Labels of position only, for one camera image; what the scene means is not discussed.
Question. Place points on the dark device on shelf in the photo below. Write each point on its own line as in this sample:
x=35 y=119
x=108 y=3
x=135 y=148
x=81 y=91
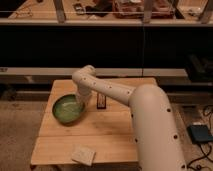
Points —
x=79 y=9

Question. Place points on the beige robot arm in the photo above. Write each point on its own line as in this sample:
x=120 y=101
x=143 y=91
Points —
x=155 y=131

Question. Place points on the long workbench shelf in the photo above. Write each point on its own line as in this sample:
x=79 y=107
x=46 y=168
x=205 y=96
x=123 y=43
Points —
x=99 y=13

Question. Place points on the green ceramic bowl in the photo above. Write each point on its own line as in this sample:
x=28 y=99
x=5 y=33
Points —
x=67 y=109

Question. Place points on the wooden table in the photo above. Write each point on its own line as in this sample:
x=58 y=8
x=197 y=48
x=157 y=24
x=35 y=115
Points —
x=106 y=131

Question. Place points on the beige square sponge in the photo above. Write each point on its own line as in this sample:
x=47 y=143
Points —
x=83 y=155

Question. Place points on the black box on floor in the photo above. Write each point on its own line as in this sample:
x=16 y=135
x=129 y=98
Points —
x=199 y=134

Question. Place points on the brown tray on shelf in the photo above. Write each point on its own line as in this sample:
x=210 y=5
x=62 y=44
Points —
x=135 y=9

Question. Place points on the dark rectangular block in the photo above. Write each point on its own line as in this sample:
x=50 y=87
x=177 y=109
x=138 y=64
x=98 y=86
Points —
x=101 y=101

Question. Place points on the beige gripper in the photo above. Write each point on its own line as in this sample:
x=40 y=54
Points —
x=84 y=95

